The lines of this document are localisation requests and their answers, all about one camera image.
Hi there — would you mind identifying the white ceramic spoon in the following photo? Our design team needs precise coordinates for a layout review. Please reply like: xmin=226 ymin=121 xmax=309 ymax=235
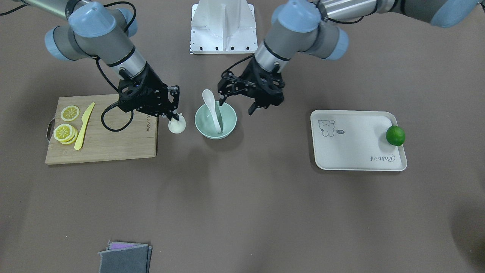
xmin=202 ymin=89 xmax=222 ymax=133

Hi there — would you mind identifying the white rabbit tray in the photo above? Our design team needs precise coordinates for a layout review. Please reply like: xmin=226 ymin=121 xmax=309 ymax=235
xmin=310 ymin=110 xmax=408 ymax=171

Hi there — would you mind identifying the yellow plastic knife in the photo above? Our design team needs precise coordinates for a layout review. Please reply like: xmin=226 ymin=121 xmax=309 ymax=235
xmin=74 ymin=102 xmax=95 ymax=151

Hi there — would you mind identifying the bamboo cutting board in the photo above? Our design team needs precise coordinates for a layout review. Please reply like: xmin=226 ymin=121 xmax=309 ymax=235
xmin=45 ymin=94 xmax=158 ymax=165

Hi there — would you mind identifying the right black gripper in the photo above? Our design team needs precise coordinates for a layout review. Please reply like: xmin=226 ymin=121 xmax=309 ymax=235
xmin=117 ymin=64 xmax=180 ymax=121

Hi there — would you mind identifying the green lime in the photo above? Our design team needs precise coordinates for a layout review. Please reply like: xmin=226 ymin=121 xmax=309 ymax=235
xmin=386 ymin=126 xmax=406 ymax=147

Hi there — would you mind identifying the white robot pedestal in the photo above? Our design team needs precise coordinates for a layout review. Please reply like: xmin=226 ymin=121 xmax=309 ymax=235
xmin=189 ymin=0 xmax=258 ymax=54

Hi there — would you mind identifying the lemon slice stack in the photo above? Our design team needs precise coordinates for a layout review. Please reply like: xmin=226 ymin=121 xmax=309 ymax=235
xmin=53 ymin=123 xmax=79 ymax=145

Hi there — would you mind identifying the mint green bowl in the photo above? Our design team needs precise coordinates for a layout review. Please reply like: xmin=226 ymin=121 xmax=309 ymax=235
xmin=195 ymin=101 xmax=237 ymax=140

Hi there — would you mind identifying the single lemon slice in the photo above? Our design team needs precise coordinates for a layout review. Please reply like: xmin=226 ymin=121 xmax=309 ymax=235
xmin=60 ymin=105 xmax=80 ymax=122

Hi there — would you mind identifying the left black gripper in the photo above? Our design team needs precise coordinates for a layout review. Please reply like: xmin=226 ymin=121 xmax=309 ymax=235
xmin=217 ymin=55 xmax=285 ymax=116

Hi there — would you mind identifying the white steamed bun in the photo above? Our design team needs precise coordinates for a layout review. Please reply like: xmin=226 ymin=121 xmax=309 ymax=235
xmin=168 ymin=113 xmax=186 ymax=134

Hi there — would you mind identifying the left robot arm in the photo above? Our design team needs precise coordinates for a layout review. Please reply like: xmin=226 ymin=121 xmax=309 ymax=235
xmin=217 ymin=0 xmax=484 ymax=115

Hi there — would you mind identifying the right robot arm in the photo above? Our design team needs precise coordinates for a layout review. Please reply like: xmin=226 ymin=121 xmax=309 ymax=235
xmin=21 ymin=0 xmax=180 ymax=121

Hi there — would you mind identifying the grey folded cloth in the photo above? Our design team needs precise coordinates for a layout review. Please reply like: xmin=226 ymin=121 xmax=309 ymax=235
xmin=99 ymin=241 xmax=152 ymax=273

